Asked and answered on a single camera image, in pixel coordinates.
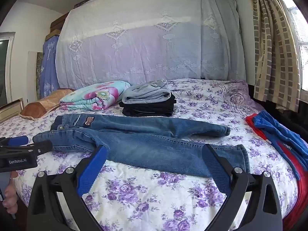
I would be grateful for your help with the brown wooden box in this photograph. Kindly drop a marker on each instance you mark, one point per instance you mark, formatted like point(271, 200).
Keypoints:
point(59, 24)

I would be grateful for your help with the folded grey pants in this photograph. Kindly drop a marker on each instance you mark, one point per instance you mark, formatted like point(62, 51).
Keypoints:
point(144, 92)

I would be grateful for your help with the beige bedside cabinet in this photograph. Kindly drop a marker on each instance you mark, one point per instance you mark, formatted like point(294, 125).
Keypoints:
point(10, 112)

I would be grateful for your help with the folded floral blanket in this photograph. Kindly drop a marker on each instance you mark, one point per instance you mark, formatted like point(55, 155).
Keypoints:
point(96, 96)

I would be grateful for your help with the blue floral cloth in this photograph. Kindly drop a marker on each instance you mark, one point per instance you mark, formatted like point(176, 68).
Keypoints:
point(49, 65)

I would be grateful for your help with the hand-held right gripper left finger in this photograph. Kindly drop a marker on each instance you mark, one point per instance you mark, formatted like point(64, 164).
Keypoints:
point(92, 170)

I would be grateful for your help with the folded black pants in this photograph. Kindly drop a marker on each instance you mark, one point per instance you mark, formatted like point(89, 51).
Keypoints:
point(149, 109)

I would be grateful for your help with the beige checkered curtain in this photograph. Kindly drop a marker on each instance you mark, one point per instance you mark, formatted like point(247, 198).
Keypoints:
point(272, 53)

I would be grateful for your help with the marbled white framed panel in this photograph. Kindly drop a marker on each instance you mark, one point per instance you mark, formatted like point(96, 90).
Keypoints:
point(32, 72)

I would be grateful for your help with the bed with purple floral sheet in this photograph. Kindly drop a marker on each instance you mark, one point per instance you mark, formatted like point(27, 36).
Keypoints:
point(144, 197)

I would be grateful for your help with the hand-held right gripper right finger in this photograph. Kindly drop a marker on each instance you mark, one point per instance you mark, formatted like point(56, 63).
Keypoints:
point(215, 168)

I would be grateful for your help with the dark patterned box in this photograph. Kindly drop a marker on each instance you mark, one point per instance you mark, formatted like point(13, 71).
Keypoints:
point(84, 3)

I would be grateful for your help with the white framed glass door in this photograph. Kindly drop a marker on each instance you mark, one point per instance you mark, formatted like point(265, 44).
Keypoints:
point(7, 69)

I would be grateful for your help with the blue denim jeans pants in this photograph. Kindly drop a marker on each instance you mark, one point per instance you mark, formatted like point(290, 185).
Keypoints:
point(144, 137)

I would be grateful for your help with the brown pillow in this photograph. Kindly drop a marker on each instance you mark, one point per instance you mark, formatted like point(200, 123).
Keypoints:
point(36, 108)

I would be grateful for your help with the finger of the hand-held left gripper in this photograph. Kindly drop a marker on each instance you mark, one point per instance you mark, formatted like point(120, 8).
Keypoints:
point(42, 146)
point(15, 140)

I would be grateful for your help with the bright window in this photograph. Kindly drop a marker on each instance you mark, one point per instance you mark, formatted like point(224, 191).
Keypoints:
point(297, 24)

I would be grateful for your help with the person's left hand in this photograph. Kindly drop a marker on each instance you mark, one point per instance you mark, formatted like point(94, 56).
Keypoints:
point(10, 197)

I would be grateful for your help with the red and blue garment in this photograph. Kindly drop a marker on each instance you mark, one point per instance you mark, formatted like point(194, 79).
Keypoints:
point(297, 170)

